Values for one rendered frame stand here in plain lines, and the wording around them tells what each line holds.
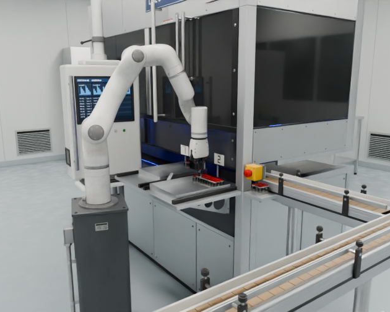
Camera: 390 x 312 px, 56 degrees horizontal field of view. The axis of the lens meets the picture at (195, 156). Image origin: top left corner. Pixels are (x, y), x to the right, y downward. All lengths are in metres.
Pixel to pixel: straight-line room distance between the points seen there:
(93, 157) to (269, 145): 0.92
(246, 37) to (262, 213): 0.94
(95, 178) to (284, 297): 1.11
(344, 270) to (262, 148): 0.99
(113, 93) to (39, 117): 5.41
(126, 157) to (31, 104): 4.58
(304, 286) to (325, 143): 1.50
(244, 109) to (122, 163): 1.11
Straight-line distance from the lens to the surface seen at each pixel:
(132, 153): 2.67
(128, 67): 1.73
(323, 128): 2.39
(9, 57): 7.03
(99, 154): 1.79
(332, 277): 1.14
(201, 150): 1.92
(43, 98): 7.13
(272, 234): 2.23
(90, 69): 2.54
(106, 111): 1.74
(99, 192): 1.82
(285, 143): 2.13
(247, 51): 1.87
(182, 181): 2.09
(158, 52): 1.82
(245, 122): 1.88
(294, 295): 1.02
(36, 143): 7.16
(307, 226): 2.47
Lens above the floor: 1.46
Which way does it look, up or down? 12 degrees down
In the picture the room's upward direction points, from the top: straight up
